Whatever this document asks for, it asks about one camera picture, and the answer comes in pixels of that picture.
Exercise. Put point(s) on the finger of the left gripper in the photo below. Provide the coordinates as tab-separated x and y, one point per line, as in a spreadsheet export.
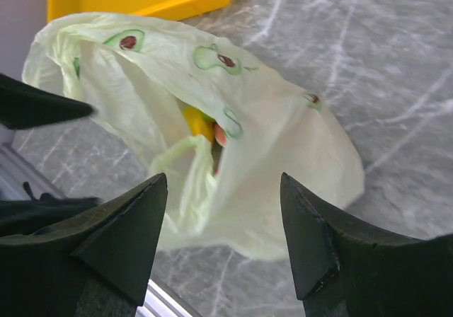
33	216
25	107

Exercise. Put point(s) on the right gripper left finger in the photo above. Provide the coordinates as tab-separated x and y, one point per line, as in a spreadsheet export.
88	253

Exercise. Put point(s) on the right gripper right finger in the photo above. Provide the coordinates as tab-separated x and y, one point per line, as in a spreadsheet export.
344	266

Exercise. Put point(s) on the green plastic bag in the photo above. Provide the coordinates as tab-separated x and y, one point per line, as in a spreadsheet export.
140	73

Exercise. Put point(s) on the yellow toy fruit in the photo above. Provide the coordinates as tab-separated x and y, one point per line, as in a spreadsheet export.
198	123

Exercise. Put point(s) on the red toy fruit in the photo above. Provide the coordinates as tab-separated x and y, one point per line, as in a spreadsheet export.
220	135

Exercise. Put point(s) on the aluminium front rail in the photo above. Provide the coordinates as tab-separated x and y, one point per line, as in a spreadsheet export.
106	260

